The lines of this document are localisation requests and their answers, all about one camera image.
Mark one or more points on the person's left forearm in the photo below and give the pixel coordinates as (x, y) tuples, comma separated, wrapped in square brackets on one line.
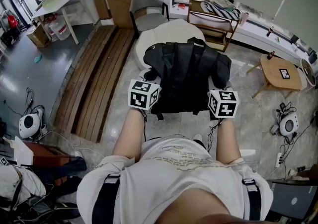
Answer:
[(130, 133)]

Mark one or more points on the translucent plastic case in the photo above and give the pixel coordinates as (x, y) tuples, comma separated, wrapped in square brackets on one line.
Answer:
[(223, 4)]

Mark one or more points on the white power strip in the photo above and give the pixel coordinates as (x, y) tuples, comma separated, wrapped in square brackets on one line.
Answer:
[(278, 160)]

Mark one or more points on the person's torso in white shirt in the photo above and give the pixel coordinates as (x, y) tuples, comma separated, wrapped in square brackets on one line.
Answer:
[(174, 175)]

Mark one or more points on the clear water jug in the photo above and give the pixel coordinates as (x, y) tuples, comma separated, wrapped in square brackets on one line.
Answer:
[(60, 29)]

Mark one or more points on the white round stool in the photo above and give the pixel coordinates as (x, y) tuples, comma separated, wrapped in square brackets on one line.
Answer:
[(308, 70)]

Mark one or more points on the small green item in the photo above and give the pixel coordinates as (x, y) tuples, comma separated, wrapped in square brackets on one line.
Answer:
[(278, 40)]

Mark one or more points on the red bag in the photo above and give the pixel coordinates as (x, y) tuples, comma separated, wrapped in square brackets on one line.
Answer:
[(12, 22)]

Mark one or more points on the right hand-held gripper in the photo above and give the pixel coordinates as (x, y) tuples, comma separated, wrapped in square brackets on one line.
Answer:
[(223, 108)]

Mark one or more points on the white jacket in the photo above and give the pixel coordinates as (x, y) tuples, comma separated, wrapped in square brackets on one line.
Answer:
[(15, 183)]

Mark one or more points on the wooden shelf rack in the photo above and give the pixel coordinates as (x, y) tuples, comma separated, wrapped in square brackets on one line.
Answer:
[(216, 34)]

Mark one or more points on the pale green mat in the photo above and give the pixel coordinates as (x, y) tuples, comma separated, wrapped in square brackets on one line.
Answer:
[(52, 1)]

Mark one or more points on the dark blue clothing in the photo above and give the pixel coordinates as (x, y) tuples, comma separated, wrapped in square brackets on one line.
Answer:
[(67, 166)]

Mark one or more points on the person's right forearm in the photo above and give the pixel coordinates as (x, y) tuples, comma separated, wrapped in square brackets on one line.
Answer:
[(227, 141)]

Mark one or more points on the black backpack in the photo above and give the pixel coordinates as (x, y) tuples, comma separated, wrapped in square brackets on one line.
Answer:
[(183, 74)]

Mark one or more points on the black white printed card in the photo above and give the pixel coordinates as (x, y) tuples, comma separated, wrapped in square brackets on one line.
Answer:
[(284, 74)]

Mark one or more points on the grey laptop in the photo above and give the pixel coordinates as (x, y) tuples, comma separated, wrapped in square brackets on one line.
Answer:
[(293, 200)]

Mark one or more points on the dark soda bottle red label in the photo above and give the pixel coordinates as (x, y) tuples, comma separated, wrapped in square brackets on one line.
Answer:
[(270, 55), (269, 32)]

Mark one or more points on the white round tracking device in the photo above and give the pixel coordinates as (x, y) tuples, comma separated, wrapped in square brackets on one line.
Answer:
[(289, 125), (28, 123)]

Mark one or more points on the round wooden coffee table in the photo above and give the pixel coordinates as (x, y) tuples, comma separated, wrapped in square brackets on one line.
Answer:
[(275, 74)]

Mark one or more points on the brown cardboard box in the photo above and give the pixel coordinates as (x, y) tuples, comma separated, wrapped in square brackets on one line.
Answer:
[(37, 36)]

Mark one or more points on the grey armchair with black frame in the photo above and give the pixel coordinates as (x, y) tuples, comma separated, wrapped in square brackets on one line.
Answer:
[(149, 19)]

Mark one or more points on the wooden slat platform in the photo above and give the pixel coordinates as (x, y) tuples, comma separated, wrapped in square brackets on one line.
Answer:
[(94, 81)]

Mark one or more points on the orange packet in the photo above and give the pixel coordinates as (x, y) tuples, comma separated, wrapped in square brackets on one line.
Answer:
[(181, 6)]

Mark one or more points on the black white zigzag cushion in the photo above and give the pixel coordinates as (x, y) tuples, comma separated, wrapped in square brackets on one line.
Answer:
[(223, 13)]

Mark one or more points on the small brown cardboard sheet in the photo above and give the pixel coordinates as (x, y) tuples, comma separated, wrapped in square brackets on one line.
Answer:
[(100, 7)]

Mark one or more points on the red-brown wooden box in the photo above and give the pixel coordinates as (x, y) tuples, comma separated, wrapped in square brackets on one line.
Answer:
[(47, 154)]

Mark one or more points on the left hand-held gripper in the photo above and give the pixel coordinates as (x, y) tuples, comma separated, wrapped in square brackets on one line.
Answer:
[(139, 96)]

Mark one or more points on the teal cloth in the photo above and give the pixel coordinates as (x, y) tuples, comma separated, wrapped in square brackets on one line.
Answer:
[(38, 58)]

